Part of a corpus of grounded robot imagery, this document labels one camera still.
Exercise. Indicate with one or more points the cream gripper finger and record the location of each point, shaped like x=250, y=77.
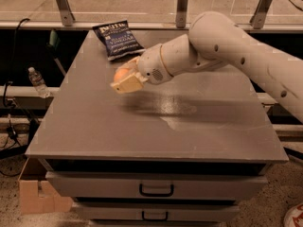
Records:
x=130, y=65
x=132, y=83

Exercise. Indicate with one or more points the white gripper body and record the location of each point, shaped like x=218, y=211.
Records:
x=151, y=64

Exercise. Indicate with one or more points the orange fruit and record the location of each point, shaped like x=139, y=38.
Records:
x=120, y=74

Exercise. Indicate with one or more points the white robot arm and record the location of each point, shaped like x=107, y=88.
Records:
x=212, y=42

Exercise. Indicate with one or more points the blue chip bag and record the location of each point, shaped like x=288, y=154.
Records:
x=118, y=40

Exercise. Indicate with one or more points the grey drawer cabinet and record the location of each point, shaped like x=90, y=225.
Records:
x=207, y=123

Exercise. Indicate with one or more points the clear plastic water bottle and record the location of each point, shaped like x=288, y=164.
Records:
x=38, y=82

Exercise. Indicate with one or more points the upper grey drawer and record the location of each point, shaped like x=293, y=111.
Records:
x=155, y=186

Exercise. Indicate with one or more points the grey drawer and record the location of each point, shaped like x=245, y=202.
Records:
x=155, y=211
x=155, y=186

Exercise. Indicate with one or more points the lower grey drawer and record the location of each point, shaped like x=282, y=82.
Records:
x=155, y=211

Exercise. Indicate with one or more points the cardboard box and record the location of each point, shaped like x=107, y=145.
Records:
x=36, y=194

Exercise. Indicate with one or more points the red white shoe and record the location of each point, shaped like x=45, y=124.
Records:
x=294, y=217

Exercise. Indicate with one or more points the middle metal bracket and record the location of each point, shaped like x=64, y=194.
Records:
x=181, y=13

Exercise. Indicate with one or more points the metal bracket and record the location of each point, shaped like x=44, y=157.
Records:
x=258, y=19
x=66, y=14
x=181, y=13

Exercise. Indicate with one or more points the green handled tool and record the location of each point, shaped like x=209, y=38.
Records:
x=52, y=47

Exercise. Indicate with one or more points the left metal bracket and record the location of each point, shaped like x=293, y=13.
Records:
x=66, y=14

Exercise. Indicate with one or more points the right metal bracket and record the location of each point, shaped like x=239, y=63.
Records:
x=258, y=19

